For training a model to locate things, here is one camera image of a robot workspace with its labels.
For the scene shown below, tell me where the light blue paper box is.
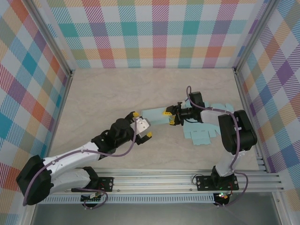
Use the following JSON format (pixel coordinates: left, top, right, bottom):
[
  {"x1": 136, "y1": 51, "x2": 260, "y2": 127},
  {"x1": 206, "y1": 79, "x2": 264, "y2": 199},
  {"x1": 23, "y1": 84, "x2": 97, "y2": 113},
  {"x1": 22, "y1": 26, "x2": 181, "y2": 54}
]
[
  {"x1": 183, "y1": 99, "x2": 235, "y2": 146},
  {"x1": 142, "y1": 106, "x2": 175, "y2": 126}
]

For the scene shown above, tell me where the grey metal panel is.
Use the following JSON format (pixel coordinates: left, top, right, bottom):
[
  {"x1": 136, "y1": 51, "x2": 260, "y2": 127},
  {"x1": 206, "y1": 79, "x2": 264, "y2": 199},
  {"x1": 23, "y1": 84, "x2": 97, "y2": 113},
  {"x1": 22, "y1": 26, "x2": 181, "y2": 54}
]
[{"x1": 30, "y1": 203, "x2": 282, "y2": 225}]

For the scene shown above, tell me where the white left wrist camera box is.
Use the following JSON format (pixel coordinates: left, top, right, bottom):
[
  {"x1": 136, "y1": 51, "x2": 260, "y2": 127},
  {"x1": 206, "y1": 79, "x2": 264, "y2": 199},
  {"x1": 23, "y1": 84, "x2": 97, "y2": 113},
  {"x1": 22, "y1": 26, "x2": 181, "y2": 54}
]
[{"x1": 130, "y1": 116, "x2": 151, "y2": 139}]

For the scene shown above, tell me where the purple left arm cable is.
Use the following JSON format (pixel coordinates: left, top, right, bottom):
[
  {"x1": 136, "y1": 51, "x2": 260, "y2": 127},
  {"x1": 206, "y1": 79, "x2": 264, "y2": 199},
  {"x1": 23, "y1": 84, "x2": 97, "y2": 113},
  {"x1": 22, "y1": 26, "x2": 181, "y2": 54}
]
[{"x1": 22, "y1": 121, "x2": 138, "y2": 210}]

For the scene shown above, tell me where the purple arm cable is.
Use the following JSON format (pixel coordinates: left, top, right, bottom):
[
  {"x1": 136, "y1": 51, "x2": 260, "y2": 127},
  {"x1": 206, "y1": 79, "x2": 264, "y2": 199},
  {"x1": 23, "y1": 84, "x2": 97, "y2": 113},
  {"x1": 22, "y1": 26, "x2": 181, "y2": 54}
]
[
  {"x1": 186, "y1": 85, "x2": 249, "y2": 208},
  {"x1": 22, "y1": 121, "x2": 138, "y2": 210}
]

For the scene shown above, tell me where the aluminium mounting rail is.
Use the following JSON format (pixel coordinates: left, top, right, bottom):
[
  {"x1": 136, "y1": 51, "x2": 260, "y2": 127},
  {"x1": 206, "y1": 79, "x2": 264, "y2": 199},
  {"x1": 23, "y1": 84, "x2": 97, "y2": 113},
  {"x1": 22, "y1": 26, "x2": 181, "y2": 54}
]
[{"x1": 25, "y1": 166, "x2": 285, "y2": 195}]

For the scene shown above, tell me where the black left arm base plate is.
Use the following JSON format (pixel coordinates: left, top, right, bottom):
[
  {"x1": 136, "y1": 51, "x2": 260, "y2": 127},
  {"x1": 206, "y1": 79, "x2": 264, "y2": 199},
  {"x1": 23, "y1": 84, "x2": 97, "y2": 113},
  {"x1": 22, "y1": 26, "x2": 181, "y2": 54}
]
[{"x1": 71, "y1": 177, "x2": 115, "y2": 193}]

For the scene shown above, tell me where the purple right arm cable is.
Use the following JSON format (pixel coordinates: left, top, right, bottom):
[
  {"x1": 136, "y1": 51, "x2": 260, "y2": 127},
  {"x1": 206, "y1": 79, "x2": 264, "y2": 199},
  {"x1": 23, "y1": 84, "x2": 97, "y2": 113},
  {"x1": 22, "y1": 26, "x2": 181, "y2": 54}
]
[{"x1": 186, "y1": 85, "x2": 249, "y2": 208}]

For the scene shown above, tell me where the aluminium side rail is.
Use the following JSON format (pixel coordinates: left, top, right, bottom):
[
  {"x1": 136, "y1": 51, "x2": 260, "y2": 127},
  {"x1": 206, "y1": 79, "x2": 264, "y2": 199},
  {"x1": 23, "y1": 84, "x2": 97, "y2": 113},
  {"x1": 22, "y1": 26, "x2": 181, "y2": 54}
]
[
  {"x1": 41, "y1": 70, "x2": 74, "y2": 165},
  {"x1": 233, "y1": 69, "x2": 269, "y2": 173}
]

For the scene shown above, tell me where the slotted white cable duct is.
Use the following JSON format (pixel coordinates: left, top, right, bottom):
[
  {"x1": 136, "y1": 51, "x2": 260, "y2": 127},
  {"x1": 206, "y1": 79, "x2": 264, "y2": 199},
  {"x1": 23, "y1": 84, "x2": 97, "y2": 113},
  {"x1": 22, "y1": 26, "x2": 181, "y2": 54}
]
[{"x1": 44, "y1": 195, "x2": 216, "y2": 204}]

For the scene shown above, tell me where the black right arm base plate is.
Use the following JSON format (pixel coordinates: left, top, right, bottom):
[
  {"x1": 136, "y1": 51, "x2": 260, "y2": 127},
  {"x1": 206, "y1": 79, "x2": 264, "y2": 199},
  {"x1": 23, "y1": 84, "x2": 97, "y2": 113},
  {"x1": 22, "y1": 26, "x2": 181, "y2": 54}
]
[{"x1": 195, "y1": 175, "x2": 240, "y2": 191}]

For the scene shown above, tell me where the aluminium frame post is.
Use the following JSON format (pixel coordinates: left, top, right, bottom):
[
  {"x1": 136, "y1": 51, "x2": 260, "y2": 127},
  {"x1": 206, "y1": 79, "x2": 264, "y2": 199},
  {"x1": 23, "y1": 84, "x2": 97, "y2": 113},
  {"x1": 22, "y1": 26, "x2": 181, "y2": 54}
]
[
  {"x1": 232, "y1": 0, "x2": 276, "y2": 71},
  {"x1": 24, "y1": 0, "x2": 76, "y2": 77}
]

